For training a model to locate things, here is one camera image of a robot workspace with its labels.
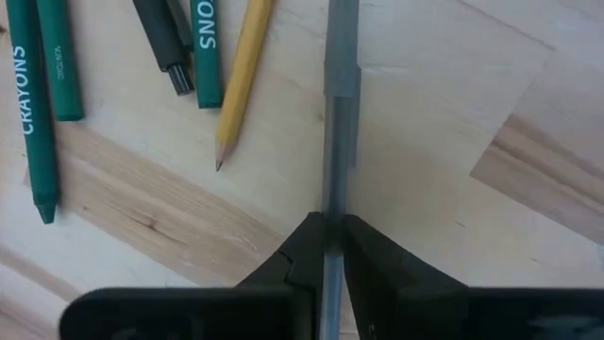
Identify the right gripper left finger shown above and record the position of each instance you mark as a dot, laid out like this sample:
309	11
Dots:
302	264

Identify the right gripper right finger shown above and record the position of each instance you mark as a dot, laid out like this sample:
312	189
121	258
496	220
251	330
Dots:
373	274

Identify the grey pen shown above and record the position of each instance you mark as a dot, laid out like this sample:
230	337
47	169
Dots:
340	118

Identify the yellow pencil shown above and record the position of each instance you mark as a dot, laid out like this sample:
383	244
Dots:
240	80

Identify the green crayon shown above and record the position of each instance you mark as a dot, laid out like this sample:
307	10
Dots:
206	71
63	85

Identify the black scale pen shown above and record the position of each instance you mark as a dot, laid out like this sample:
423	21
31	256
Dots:
160	42

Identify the dark green marker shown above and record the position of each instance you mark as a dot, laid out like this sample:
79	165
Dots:
38	156

